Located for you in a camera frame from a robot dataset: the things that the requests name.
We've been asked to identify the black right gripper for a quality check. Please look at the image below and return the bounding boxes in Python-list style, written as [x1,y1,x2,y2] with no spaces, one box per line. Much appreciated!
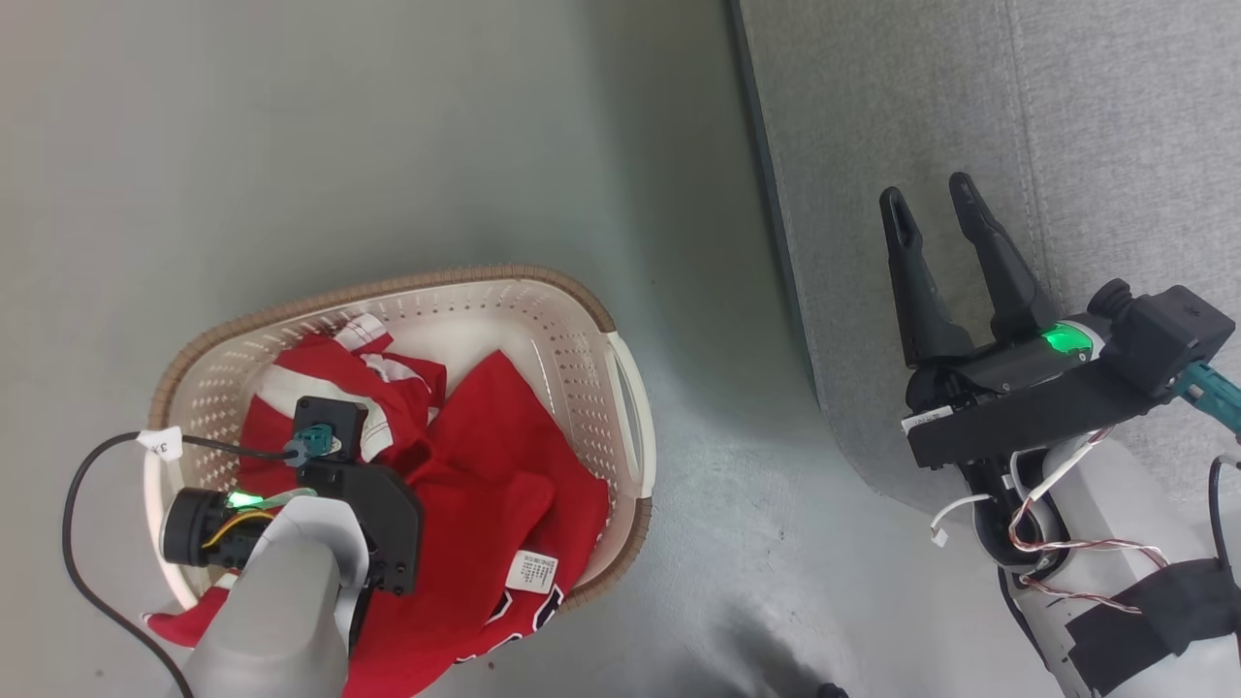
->
[878,172,1108,422]

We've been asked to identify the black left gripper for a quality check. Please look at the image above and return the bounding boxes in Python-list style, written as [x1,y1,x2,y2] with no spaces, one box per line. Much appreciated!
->
[160,488,282,570]

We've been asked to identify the red sports jersey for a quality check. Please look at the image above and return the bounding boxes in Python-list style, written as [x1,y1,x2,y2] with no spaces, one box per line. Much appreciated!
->
[143,312,612,698]

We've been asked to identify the white laundry basket brown rim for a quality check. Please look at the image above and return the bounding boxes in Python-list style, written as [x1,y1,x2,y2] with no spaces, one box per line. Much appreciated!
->
[143,264,658,621]

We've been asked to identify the grey fabric sofa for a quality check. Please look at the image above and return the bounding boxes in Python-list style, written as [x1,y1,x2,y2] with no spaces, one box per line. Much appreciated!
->
[729,0,1241,544]

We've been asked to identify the white cable tag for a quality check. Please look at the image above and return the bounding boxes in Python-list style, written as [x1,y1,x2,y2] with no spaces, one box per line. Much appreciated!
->
[136,425,185,462]

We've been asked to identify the black left camera cable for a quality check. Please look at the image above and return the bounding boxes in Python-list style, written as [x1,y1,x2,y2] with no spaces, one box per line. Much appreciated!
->
[62,431,302,698]

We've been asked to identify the black right camera mount bracket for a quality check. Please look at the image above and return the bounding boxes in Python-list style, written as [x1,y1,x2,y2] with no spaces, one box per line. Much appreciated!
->
[907,364,1179,471]

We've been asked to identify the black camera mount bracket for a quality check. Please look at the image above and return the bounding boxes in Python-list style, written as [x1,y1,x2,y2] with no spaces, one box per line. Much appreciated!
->
[302,458,425,650]
[907,364,1179,471]

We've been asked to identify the black left camera mount bracket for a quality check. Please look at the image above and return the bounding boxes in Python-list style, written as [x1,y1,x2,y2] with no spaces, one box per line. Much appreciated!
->
[302,458,425,650]

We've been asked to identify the white wire with plug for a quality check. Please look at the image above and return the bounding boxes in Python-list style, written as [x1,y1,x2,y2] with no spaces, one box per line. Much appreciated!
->
[929,494,992,547]

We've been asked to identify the red white twisted wires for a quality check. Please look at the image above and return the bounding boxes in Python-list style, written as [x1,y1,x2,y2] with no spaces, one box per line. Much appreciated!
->
[1008,427,1169,617]

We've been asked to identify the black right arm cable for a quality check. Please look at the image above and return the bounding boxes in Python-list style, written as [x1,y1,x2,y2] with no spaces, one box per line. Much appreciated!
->
[1209,456,1241,583]

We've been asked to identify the black strap on arm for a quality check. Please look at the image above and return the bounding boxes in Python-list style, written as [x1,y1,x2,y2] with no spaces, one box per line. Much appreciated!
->
[1065,557,1241,698]

